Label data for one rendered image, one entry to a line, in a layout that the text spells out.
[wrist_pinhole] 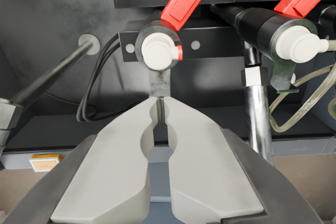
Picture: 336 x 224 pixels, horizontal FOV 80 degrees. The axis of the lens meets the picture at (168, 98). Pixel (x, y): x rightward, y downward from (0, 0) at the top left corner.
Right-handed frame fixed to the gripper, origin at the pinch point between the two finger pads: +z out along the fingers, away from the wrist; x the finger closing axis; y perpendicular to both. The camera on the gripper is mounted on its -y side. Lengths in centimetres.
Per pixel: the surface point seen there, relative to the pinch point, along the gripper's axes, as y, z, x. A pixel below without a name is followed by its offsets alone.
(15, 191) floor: 153, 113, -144
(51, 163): 20.4, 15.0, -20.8
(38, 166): 20.9, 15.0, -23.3
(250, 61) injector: -0.4, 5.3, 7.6
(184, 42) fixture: -0.3, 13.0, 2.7
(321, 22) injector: -2.6, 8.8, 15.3
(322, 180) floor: 158, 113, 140
